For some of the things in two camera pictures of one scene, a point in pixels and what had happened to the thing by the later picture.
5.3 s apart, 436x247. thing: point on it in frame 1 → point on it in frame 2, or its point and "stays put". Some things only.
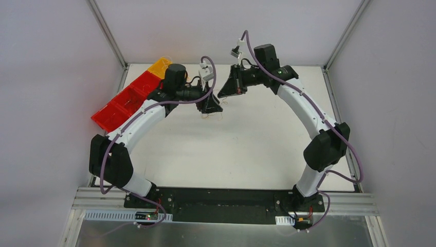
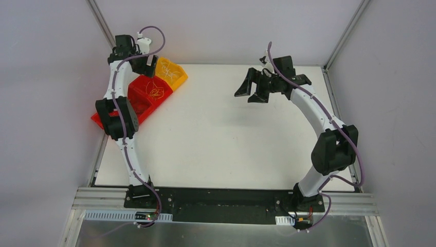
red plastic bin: [115, 113] stays put
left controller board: [148, 215] stays put
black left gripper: [205, 99] → [143, 63]
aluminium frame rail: [86, 199] stays put
